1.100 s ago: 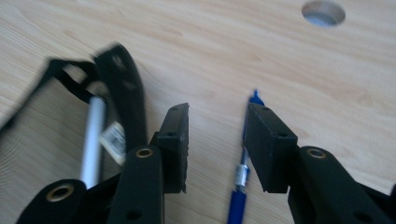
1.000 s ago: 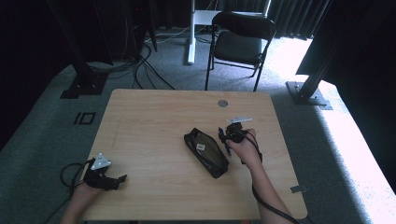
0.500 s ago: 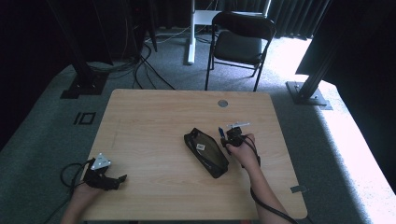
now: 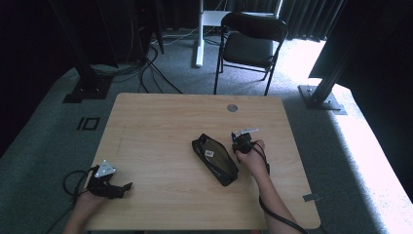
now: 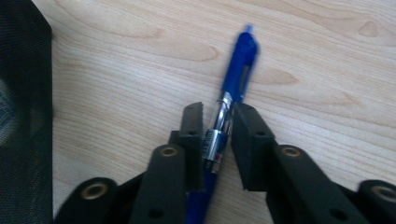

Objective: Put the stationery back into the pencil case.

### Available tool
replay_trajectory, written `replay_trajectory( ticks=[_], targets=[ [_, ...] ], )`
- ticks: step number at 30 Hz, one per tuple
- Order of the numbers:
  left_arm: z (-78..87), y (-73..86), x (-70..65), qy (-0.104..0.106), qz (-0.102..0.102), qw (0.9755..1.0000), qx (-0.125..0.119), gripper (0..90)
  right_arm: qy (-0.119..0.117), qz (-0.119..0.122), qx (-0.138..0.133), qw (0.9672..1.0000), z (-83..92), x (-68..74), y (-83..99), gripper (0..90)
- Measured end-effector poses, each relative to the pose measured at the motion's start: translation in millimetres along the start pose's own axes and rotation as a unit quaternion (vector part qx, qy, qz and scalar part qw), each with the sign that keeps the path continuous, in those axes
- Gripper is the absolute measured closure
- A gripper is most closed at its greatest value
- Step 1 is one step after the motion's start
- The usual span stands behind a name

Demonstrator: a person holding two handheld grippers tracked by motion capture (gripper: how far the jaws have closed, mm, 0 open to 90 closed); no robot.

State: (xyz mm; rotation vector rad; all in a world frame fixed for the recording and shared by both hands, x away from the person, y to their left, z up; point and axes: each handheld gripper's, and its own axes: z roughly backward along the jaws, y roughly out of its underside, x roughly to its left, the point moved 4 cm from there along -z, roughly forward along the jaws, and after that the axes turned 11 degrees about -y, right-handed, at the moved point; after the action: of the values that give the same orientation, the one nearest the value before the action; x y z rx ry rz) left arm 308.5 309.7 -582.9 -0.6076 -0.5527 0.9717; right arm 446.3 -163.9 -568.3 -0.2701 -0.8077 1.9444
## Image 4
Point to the black metal stand with base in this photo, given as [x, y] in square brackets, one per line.
[87, 87]
[319, 97]

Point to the black mesh pencil case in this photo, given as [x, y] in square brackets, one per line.
[216, 161]

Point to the black folding chair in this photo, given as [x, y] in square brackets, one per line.
[250, 48]

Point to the person's right hand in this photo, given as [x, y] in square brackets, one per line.
[253, 161]

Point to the grey tape piece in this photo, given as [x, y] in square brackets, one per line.
[311, 197]

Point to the white desk frame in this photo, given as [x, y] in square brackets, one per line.
[199, 48]

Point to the person's left hand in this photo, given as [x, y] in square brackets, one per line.
[87, 201]

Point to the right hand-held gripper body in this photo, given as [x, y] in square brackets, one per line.
[245, 141]

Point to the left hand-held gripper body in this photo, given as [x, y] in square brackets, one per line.
[101, 187]

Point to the grey table grommet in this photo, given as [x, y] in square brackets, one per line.
[232, 108]

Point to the dark pleated curtain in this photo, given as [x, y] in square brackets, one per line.
[302, 19]

